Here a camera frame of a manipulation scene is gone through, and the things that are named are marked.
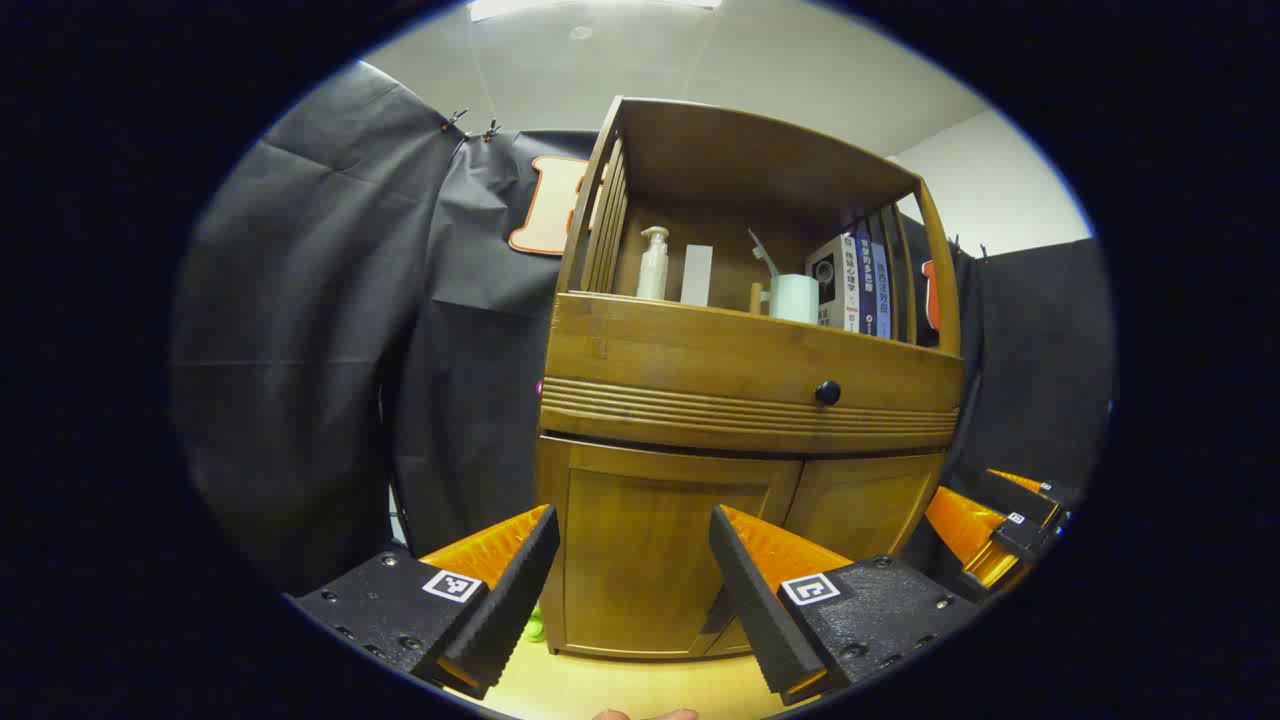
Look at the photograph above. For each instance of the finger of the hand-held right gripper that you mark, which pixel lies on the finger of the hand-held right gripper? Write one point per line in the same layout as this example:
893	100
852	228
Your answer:
1040	495
965	530

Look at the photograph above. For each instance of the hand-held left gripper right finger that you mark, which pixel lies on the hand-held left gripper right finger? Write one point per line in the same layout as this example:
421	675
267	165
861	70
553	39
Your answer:
750	600

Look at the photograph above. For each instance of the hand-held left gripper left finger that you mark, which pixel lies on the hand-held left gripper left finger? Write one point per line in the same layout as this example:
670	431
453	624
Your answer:
520	590

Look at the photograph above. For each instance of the wooden double-door shoe cabinet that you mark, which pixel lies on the wooden double-door shoe cabinet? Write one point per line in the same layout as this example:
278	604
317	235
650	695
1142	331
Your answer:
750	150

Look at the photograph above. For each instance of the green frog toy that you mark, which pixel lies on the green frog toy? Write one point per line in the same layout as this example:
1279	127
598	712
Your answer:
535	626

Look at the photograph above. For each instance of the light blue book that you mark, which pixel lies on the light blue book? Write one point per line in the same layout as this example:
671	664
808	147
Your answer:
881	295

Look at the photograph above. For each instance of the wooden drawer with black knob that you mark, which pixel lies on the wooden drawer with black knob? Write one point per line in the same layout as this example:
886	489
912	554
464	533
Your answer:
690	350

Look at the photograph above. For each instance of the white book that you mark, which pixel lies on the white book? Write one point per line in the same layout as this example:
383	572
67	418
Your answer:
835	280

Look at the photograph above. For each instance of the white cup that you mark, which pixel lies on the white cup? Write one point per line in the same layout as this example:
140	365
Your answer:
797	298

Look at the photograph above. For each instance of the white rectangular box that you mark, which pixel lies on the white rectangular box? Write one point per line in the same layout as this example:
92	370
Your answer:
697	276

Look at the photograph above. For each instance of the pale slender utensil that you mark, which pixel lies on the pale slender utensil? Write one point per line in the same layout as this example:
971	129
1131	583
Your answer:
762	252

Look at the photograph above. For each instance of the white pump bottle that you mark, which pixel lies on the white pump bottle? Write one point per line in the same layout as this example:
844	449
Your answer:
652	270

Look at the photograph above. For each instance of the black backdrop cloth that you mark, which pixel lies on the black backdrop cloth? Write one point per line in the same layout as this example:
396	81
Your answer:
320	300

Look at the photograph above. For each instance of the ceiling light panel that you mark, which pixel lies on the ceiling light panel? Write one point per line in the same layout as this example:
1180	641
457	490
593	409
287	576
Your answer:
590	6

